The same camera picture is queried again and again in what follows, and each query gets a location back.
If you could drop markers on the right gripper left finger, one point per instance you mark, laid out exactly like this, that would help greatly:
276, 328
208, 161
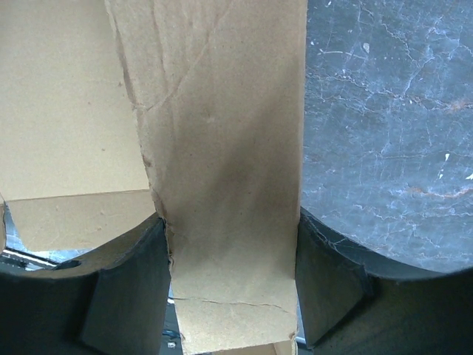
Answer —
111, 300

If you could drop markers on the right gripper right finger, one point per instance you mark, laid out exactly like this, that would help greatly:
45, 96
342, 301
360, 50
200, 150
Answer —
356, 301

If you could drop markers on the brown cardboard box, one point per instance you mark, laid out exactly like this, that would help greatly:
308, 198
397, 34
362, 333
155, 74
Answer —
114, 111

